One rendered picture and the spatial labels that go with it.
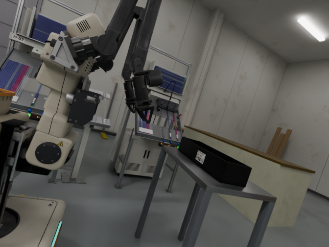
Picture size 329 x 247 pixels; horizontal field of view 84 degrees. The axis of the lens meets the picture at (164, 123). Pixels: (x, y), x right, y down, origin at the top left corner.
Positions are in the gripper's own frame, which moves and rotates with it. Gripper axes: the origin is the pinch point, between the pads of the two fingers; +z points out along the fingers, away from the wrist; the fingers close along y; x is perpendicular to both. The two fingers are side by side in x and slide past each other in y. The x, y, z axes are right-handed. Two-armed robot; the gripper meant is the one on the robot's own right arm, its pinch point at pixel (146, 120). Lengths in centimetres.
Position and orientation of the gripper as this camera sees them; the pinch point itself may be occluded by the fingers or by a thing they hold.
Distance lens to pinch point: 83.2
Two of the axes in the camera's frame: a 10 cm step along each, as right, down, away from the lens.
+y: -3.1, -1.5, 9.4
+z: 1.5, 9.7, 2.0
